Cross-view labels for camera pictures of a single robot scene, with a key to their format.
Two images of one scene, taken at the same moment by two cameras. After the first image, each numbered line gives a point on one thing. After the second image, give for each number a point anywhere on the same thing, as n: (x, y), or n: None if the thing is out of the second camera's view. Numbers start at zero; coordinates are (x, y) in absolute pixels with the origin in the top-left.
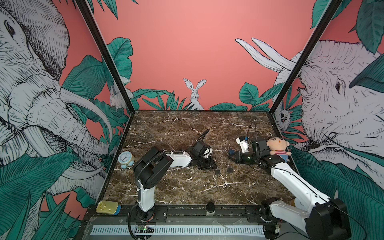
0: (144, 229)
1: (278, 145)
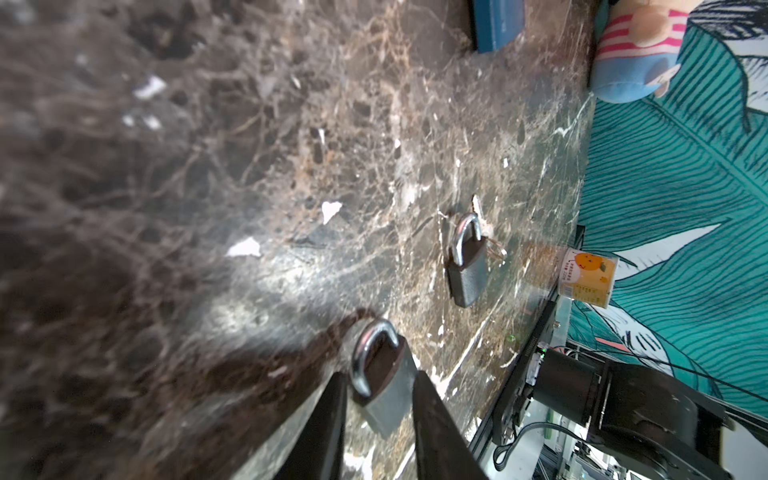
0: None
1: (639, 48)
